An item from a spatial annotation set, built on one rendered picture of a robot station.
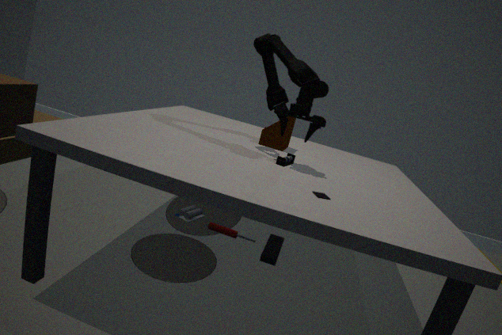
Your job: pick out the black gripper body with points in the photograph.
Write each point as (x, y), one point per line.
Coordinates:
(319, 120)

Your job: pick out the red-handled screwdriver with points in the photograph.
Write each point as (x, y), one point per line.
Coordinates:
(226, 231)

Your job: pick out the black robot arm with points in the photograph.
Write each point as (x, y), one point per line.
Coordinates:
(301, 74)

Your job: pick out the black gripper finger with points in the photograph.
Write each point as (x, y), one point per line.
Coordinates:
(283, 122)
(312, 129)

